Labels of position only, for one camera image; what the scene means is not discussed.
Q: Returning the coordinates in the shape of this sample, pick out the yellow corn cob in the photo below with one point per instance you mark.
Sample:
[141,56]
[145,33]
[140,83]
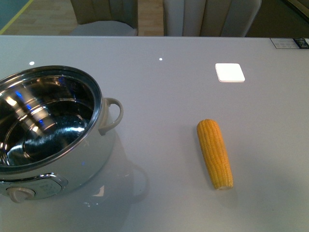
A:
[215,154]

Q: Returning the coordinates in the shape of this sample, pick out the beige chair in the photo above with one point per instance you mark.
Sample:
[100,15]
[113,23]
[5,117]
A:
[209,18]
[105,17]

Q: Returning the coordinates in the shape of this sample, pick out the beige chair right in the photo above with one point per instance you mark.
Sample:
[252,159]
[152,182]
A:
[209,18]

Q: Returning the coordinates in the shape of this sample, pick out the beige chair left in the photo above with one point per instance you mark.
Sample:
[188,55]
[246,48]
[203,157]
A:
[105,17]

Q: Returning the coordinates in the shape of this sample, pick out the black white table sticker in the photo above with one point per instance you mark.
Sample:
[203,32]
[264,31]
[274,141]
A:
[290,43]

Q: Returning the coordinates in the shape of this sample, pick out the white electric cooking pot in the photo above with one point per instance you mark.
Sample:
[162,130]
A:
[56,131]

